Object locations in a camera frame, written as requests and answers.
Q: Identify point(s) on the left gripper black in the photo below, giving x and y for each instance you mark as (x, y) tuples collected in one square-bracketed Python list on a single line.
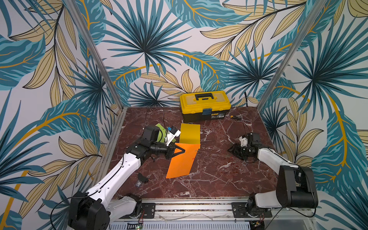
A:
[(170, 150)]

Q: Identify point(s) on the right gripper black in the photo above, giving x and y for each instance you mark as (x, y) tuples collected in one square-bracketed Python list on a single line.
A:
[(240, 151)]

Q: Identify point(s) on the green paper sheet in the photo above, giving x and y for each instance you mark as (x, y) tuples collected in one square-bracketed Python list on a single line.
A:
[(162, 137)]

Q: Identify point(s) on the yellow paper sheet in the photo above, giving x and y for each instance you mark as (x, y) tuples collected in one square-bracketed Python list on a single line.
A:
[(190, 134)]

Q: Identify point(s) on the orange paper sheet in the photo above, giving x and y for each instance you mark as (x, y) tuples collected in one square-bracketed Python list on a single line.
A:
[(181, 165)]

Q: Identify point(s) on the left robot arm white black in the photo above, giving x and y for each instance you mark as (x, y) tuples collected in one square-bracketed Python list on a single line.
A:
[(94, 209)]

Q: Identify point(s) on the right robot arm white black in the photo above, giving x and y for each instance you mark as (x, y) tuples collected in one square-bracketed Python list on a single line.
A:
[(296, 187)]

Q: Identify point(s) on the small screwdriver yellow black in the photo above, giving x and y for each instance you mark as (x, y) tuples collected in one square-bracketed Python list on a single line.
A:
[(236, 118)]

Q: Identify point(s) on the yellow black toolbox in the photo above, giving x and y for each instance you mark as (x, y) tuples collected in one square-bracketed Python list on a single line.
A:
[(204, 106)]

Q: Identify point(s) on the small black clip object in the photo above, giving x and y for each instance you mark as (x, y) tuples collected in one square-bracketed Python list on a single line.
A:
[(141, 180)]

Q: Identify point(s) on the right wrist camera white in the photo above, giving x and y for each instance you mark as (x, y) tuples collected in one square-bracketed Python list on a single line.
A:
[(243, 141)]

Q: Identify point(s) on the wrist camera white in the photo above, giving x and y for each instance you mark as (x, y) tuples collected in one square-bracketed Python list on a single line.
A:
[(243, 141), (171, 134)]

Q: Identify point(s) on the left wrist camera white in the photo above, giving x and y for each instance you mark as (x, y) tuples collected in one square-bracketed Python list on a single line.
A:
[(171, 134)]

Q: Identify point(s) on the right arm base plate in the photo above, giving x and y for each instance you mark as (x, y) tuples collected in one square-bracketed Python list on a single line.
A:
[(244, 210)]

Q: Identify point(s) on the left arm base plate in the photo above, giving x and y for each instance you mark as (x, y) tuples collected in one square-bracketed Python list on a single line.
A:
[(144, 210)]

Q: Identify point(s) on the aluminium frame rail front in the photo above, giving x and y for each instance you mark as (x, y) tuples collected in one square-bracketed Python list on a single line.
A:
[(213, 214)]

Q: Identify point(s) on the right aluminium corner post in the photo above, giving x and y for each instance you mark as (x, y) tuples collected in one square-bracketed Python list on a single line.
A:
[(317, 7)]

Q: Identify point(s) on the aluminium corner post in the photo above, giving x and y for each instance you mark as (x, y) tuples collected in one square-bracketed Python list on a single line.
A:
[(317, 7), (86, 35)]

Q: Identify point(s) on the left aluminium corner post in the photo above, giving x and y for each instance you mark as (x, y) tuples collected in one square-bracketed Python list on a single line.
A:
[(86, 35)]

